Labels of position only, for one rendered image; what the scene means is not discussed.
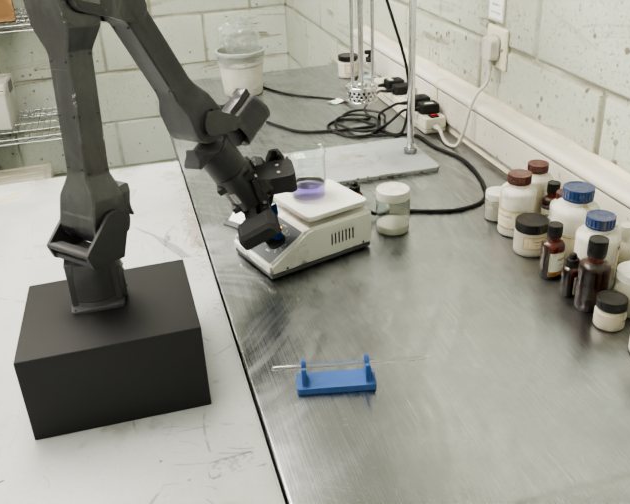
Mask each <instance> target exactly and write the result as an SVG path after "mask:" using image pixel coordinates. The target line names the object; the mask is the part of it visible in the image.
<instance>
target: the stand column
mask: <svg viewBox="0 0 630 504"><path fill-rule="evenodd" d="M416 13H417V0H409V48H408V114H407V146H406V147H404V153H405V154H408V155H413V154H416V153H417V148H416V147H415V146H414V114H415V63H416Z"/></svg>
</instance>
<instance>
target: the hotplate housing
mask: <svg viewBox="0 0 630 504"><path fill-rule="evenodd" d="M276 204H277V209H278V217H280V218H282V219H283V220H285V221H286V222H288V223H289V224H291V225H292V226H294V227H295V228H297V229H298V230H300V231H301V232H302V233H301V235H300V236H299V237H298V238H297V239H295V240H294V241H293V242H292V243H291V244H290V245H289V246H288V247H287V248H286V249H285V250H284V251H283V252H282V253H281V254H280V255H279V256H278V257H277V258H276V259H275V260H274V261H273V262H272V263H270V264H269V263H268V262H267V261H265V260H264V259H263V258H261V257H260V256H259V255H257V254H256V253H255V252H254V251H252V250H251V249H250V250H245V249H244V248H243V247H242V246H241V244H240V243H239V240H238V239H237V238H235V240H234V246H235V247H236V251H237V252H239V253H240V254H241V255H242V256H244V257H245V258H246V259H247V260H249V261H250V262H251V263H253V264H254V265H255V266H256V267H258V268H259V269H260V270H261V271H263V272H264V273H265V274H266V275H268V276H269V277H270V278H271V279H275V278H278V277H281V276H284V275H286V274H289V273H292V272H295V271H298V270H301V269H303V268H306V267H309V266H312V265H315V264H317V263H320V262H323V261H326V260H329V259H331V258H334V257H337V256H340V255H343V254H346V253H348V252H351V251H354V250H357V249H360V248H362V247H365V246H368V245H370V240H371V211H370V210H369V209H367V208H365V207H364V206H360V207H357V208H354V209H351V210H347V211H344V212H341V213H338V214H335V215H332V216H329V217H326V218H323V219H320V220H316V221H313V222H308V221H305V220H303V219H302V218H300V217H299V216H297V215H295V214H294V213H292V212H291V211H289V210H288V209H286V208H284V207H283V206H281V205H280V204H278V203H276Z"/></svg>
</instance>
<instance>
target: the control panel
mask: <svg viewBox="0 0 630 504"><path fill-rule="evenodd" d="M277 217H278V216H277ZM278 220H279V224H280V226H281V227H282V228H281V229H282V232H283V233H284V235H285V241H284V243H283V244H282V245H281V246H280V247H278V248H275V249H271V248H269V247H268V245H267V244H266V242H263V243H261V244H260V245H258V246H256V247H254V248H252V249H251V250H252V251H254V252H255V253H256V254H257V255H259V256H260V257H261V258H263V259H264V260H265V261H267V262H268V263H269V264H270V263H272V262H273V261H274V260H275V259H276V258H277V257H278V256H279V255H280V254H281V253H282V252H283V251H284V250H285V249H286V248H287V247H288V246H289V245H290V244H291V243H292V242H293V241H294V240H295V239H297V238H298V237H299V236H300V235H301V233H302V232H301V231H300V230H298V229H297V228H295V227H294V226H292V225H291V224H289V223H288V222H286V221H285V220H283V219H282V218H280V217H278Z"/></svg>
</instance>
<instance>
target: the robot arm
mask: <svg viewBox="0 0 630 504"><path fill-rule="evenodd" d="M23 2H24V5H25V8H26V12H27V15H28V18H29V21H30V24H31V27H32V29H33V30H34V32H35V34H36V35H37V37H38V38H39V40H40V41H41V43H42V45H43V46H44V48H45V49H46V51H47V54H48V57H49V63H50V69H51V75H52V81H53V88H54V94H55V100H56V106H57V112H58V118H59V125H60V131H61V137H62V143H63V149H64V155H65V162H66V168H67V177H66V179H65V182H64V185H63V188H62V191H61V193H60V219H59V221H58V223H57V225H56V227H55V229H54V231H53V233H52V235H51V237H50V239H49V241H48V243H47V247H48V249H49V250H50V252H51V253H52V255H53V256H54V257H56V258H61V259H64V262H63V269H64V272H65V276H66V280H67V284H68V288H69V293H70V297H71V303H72V315H80V314H86V313H91V312H96V311H101V310H106V309H112V308H117V307H122V306H124V305H125V296H126V295H127V294H128V292H127V291H128V289H127V286H128V284H126V279H125V275H124V267H123V262H122V260H121V258H123V257H125V251H126V241H127V231H129V229H130V214H131V215H133V214H134V211H133V210H132V208H131V204H130V188H129V185H128V183H126V182H121V181H116V180H115V179H114V178H113V176H112V175H111V173H110V171H109V167H108V160H107V153H106V146H105V139H104V132H103V125H102V118H101V111H100V104H99V97H98V90H97V83H96V76H95V69H94V62H93V54H92V50H93V46H94V43H95V40H96V37H97V34H98V31H99V28H100V25H101V21H103V22H108V23H109V24H110V25H111V27H112V28H113V30H114V31H115V33H116V34H117V36H118V37H119V39H120V40H121V42H122V43H123V45H124V46H125V48H126V49H127V51H128V52H129V54H130V55H131V57H132V58H133V60H134V61H135V63H136V64H137V66H138V67H139V69H140V70H141V72H142V73H143V75H144V76H145V78H146V79H147V81H148V82H149V84H150V85H151V87H152V88H153V90H154V91H155V93H156V95H157V97H158V99H159V113H160V115H161V117H162V120H163V122H164V124H165V126H166V128H167V130H168V132H169V134H170V135H171V136H172V137H173V138H175V139H178V140H185V141H192V142H198V143H197V145H196V146H195V147H194V149H193V150H186V158H185V161H184V168H185V169H196V170H202V169H203V168H204V170H205V171H206V172H207V173H208V175H209V176H210V177H211V178H212V180H213V181H214V182H215V183H216V187H217V192H218V194H219V195H220V196H222V195H225V196H226V197H227V198H228V200H229V201H230V202H231V206H232V211H233V212H234V213H235V214H237V213H239V212H242V213H243V214H244V216H245V220H244V221H243V223H241V224H239V226H238V237H239V243H240V244H241V246H242V247H243V248H244V249H245V250H250V249H252V248H254V247H256V246H258V245H260V244H261V243H263V242H265V241H267V240H269V239H271V238H273V239H276V240H280V239H282V238H283V237H284V236H283V234H282V229H281V226H280V224H279V220H278V217H277V216H278V209H277V204H276V203H275V204H273V205H272V201H273V198H274V195H275V194H281V193H286V192H288V193H292V192H295V191H296V190H297V182H296V174H295V169H294V166H293V162H292V160H291V159H289V158H288V156H285V157H286V159H285V158H284V156H283V154H282V153H281V152H280V151H279V149H278V148H276V149H270V150H269V151H268V153H267V156H266V159H265V160H263V159H262V157H259V156H252V157H250V158H248V156H245V157H243V155H242V154H241V152H240V151H239V150H238V148H237V147H236V146H241V145H242V146H248V145H250V144H251V142H252V141H253V139H254V138H255V137H256V135H257V134H258V132H259V131H260V130H261V128H262V127H263V125H264V124H265V123H266V121H267V120H268V119H269V117H270V111H269V108H268V107H267V105H266V104H264V103H263V102H262V101H261V100H259V99H258V98H257V97H255V96H253V95H251V94H250V93H249V92H248V90H247V89H242V88H236V89H235V91H234V92H233V93H232V95H231V98H230V99H229V100H228V102H227V103H226V104H225V106H224V107H223V108H222V109H221V108H220V106H219V105H218V104H217V103H216V102H215V100H214V99H213V98H212V97H211V96H210V95H209V93H207V92H206V91H205V90H203V89H202V88H200V87H199V86H198V85H196V84H195V83H194V82H193V81H192V80H191V79H190V78H189V77H188V75H187V74H186V72H185V70H184V69H183V67H182V65H181V64H180V62H179V61H178V59H177V57H176V56H175V54H174V52H173V51H172V49H171V47H170V46H169V44H168V43H167V41H166V39H165V38H164V36H163V34H162V33H161V31H160V30H159V28H158V26H157V25H156V23H155V21H154V20H153V18H152V17H151V15H150V13H149V12H148V10H147V4H146V1H145V0H23ZM265 161H266V162H265ZM87 241H89V242H87ZM91 242H92V243H91Z"/></svg>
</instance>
